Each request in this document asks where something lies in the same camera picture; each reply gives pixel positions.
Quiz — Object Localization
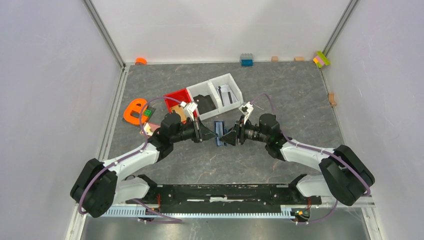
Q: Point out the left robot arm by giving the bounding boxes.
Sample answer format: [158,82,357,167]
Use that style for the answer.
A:
[70,113,217,218]

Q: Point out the green toy block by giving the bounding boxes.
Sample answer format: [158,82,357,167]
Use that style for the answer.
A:
[143,107,156,119]

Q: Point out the tan object in red bin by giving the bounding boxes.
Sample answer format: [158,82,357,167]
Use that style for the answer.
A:
[170,105,187,123]

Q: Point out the black wallets in bin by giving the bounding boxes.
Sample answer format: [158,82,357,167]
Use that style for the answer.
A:
[193,94,217,115]

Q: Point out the multicolour brick stack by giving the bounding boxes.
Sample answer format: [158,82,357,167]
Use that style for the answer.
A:
[313,51,331,69]

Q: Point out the pink white small box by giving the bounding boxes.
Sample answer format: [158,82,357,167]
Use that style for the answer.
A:
[139,122,160,137]

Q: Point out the white bin with cards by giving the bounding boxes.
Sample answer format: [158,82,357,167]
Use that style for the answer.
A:
[208,73,244,113]

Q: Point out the orange letter-shaped toy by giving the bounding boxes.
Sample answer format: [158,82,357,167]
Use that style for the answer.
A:
[123,98,148,126]

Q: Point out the blue cable comb strip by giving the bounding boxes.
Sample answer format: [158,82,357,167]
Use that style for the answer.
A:
[104,206,302,220]

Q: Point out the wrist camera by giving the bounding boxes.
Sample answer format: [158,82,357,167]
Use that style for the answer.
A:
[179,101,198,121]
[238,101,254,124]

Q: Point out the blue card holder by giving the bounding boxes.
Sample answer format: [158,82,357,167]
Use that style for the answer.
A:
[213,120,227,147]

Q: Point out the curved wooden block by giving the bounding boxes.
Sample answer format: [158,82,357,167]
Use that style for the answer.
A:
[327,92,337,108]

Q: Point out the blue grey toy brick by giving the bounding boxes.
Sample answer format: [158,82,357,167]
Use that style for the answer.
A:
[240,53,254,67]

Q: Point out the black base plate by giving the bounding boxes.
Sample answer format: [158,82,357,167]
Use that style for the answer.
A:
[139,183,322,205]

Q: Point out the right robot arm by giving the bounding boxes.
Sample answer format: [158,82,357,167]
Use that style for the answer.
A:
[219,113,376,206]

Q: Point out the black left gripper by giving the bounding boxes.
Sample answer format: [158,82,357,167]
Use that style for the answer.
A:
[171,116,218,144]

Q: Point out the red bin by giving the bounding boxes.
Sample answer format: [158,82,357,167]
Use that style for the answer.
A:
[164,88,198,118]

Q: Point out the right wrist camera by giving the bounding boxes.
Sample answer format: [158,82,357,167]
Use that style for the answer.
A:
[238,101,254,124]

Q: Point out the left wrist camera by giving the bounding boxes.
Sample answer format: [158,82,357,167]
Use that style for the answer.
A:
[179,101,198,121]

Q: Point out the flat tan wooden block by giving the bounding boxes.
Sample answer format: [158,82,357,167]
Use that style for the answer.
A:
[293,56,305,62]

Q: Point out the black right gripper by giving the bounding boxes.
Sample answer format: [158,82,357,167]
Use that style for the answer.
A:
[218,115,269,148]

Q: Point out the orange round toy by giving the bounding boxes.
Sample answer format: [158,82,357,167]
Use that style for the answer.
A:
[134,57,147,65]

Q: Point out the white cards in bin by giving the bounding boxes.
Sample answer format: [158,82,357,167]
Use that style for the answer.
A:
[216,84,238,107]

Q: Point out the white bin with wallets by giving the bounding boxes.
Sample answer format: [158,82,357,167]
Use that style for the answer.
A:
[186,80,221,120]

